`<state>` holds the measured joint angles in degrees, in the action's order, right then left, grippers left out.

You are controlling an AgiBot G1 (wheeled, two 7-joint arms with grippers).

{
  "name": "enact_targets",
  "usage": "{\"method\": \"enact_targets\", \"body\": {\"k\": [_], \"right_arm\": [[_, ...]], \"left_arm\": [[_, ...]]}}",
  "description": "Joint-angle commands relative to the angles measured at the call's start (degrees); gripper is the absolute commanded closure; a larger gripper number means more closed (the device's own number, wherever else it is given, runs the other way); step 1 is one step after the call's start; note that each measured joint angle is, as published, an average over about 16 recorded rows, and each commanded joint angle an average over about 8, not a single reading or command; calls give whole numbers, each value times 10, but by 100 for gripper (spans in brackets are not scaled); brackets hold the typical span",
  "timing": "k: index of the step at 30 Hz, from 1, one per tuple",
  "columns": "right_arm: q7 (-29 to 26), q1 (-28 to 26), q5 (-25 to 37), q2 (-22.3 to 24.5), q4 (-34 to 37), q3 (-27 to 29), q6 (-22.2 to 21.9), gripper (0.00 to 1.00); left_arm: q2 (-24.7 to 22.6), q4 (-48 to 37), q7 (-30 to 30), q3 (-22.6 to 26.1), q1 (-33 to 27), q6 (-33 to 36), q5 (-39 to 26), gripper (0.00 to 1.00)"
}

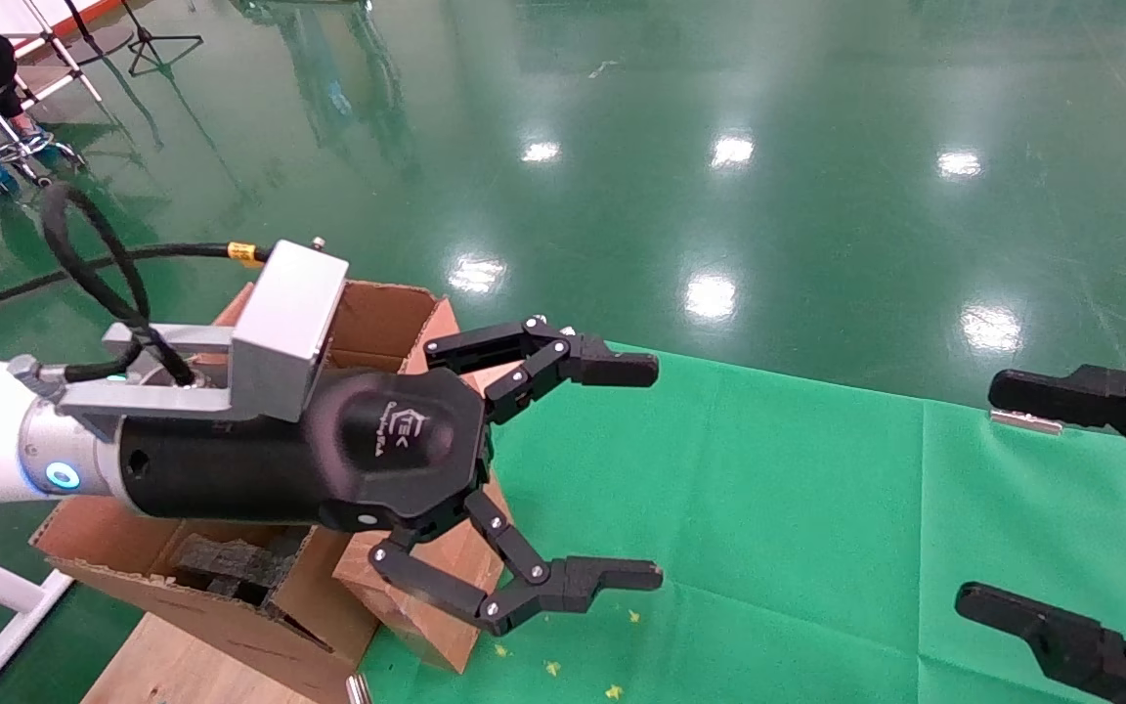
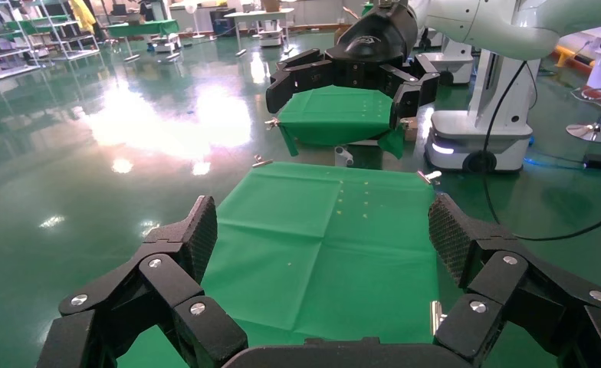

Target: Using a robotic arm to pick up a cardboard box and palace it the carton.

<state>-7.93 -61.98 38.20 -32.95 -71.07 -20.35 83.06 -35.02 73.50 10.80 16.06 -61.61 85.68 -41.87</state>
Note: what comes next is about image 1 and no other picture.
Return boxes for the large open cardboard carton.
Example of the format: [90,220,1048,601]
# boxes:
[30,281,463,704]

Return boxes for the chrome wheeled stool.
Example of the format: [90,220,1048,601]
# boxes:
[0,98,87,189]

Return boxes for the black cable with yellow tag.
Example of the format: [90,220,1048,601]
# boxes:
[0,184,271,388]

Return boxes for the black foam block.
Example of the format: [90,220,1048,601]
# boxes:
[170,528,315,607]

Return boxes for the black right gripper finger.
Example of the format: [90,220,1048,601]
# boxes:
[956,582,1126,704]
[988,364,1126,487]

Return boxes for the white stand legs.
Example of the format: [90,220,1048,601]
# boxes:
[0,0,107,150]

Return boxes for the green cloth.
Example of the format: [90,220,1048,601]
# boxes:
[358,342,1126,704]

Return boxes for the black tripod stand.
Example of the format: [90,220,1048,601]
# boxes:
[121,0,205,78]

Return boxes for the black round base stand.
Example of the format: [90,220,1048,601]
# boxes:
[63,0,136,62]

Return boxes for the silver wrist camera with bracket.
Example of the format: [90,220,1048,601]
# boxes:
[55,238,350,418]

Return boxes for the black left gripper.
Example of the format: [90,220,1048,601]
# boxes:
[118,316,665,638]

